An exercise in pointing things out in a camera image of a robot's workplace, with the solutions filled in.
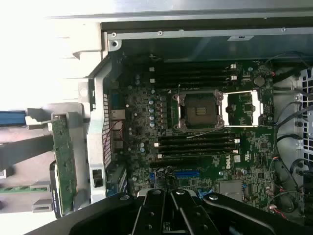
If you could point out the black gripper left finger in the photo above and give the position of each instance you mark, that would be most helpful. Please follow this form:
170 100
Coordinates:
151 215

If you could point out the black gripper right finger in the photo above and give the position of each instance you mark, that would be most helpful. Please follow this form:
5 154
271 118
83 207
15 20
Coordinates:
193 215

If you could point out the blue expansion slot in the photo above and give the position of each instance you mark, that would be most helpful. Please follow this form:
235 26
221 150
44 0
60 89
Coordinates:
187 174

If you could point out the silver chipset heat sink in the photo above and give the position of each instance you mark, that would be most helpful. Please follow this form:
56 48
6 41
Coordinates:
230 189

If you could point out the thin locking lever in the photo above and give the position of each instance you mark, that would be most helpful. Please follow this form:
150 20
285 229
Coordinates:
203 133

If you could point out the black open PC case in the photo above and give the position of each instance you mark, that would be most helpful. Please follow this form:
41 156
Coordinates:
97 147

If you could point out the green motherboard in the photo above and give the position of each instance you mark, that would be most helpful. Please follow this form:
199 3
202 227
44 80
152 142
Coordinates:
256 151

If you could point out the CPU socket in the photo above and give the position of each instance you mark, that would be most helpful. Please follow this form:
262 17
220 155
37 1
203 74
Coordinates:
198 110

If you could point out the metal socket cover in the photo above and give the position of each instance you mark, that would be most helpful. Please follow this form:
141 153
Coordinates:
256 110

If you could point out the black RAM slot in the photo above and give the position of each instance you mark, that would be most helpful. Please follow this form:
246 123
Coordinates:
190 85
190 73
190 79
190 66

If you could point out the green RAM stick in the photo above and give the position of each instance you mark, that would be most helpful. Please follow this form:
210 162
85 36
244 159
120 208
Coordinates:
19 189

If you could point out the grey parts rack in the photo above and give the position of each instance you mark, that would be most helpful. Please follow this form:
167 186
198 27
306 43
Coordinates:
61 109

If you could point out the metal disk bay cage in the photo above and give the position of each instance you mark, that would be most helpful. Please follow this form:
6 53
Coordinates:
306 122

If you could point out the coin battery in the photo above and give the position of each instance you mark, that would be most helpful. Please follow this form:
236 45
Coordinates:
259 81

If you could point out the hard disk with blue carrier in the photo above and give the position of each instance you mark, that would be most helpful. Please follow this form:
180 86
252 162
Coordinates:
12 118

